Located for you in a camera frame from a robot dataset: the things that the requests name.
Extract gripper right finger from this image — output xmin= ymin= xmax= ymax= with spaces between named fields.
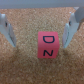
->
xmin=62 ymin=11 xmax=84 ymax=50

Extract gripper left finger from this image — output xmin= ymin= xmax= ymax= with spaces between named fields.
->
xmin=0 ymin=13 xmax=17 ymax=49

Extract pink block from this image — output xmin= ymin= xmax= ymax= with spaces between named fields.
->
xmin=36 ymin=30 xmax=62 ymax=60

